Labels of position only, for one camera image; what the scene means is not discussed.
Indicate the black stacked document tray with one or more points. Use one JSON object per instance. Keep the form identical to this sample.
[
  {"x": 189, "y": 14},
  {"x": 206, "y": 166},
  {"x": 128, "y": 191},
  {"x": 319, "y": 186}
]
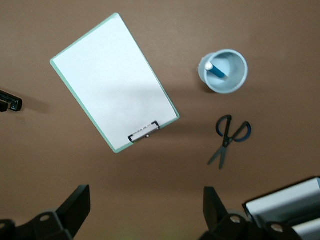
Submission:
[{"x": 245, "y": 209}]

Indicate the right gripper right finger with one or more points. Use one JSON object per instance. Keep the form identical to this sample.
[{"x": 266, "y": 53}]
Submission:
[{"x": 217, "y": 220}]

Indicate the white paper sheet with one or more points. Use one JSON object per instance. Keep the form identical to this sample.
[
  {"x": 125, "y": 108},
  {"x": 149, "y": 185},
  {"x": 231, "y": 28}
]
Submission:
[{"x": 112, "y": 82}]

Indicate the light blue mesh cup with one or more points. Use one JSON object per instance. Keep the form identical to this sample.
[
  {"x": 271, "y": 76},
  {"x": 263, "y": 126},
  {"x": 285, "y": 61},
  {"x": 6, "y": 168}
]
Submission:
[{"x": 237, "y": 75}]

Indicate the blue marker white ends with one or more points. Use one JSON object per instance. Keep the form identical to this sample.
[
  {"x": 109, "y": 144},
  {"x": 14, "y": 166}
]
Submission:
[{"x": 217, "y": 72}]

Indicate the black stapler red tip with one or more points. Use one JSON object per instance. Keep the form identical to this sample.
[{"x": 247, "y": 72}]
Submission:
[{"x": 12, "y": 103}]

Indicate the teal clipboard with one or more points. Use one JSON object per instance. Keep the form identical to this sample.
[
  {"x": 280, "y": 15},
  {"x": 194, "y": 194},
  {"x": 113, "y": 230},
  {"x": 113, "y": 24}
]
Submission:
[{"x": 143, "y": 132}]

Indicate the black scissors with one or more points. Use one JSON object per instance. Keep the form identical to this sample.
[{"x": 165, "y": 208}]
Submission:
[{"x": 226, "y": 142}]

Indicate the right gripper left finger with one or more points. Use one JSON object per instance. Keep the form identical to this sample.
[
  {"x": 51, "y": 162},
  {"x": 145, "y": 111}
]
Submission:
[{"x": 72, "y": 215}]

